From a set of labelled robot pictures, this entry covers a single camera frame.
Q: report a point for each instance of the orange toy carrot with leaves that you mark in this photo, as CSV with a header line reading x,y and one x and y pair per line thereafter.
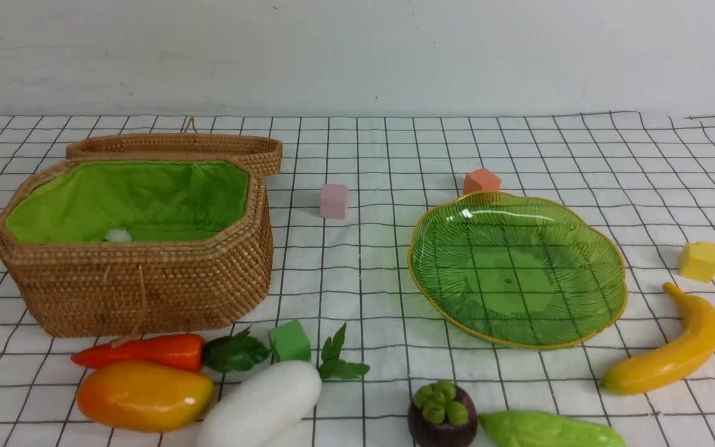
x,y
189,352

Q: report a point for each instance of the purple toy mangosteen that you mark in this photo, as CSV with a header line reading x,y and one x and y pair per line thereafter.
x,y
442,414

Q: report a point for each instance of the white toy radish with leaves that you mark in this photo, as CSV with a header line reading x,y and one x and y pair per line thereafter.
x,y
262,407

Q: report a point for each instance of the green toy bitter gourd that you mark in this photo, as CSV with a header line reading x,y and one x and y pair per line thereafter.
x,y
534,428

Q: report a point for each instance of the orange yellow toy mango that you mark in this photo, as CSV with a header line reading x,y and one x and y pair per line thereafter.
x,y
143,396

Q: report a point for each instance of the yellow toy banana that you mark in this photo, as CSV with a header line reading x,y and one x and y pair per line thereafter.
x,y
674,361

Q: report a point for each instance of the pink foam cube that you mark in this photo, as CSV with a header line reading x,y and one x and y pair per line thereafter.
x,y
334,201

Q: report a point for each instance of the woven wicker basket lid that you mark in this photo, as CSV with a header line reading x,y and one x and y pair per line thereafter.
x,y
262,156

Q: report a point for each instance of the orange foam cube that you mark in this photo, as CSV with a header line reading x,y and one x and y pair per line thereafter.
x,y
481,180

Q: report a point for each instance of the green foam cube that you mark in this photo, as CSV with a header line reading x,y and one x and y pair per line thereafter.
x,y
289,341

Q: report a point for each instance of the green glass leaf plate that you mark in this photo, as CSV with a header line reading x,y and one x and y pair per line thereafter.
x,y
520,271

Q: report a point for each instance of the woven wicker basket green lining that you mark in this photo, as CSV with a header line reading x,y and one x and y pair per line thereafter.
x,y
111,247

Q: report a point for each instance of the white checkered tablecloth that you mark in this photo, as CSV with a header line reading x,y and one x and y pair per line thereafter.
x,y
647,181

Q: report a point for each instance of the yellow foam cube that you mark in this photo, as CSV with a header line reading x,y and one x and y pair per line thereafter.
x,y
697,261

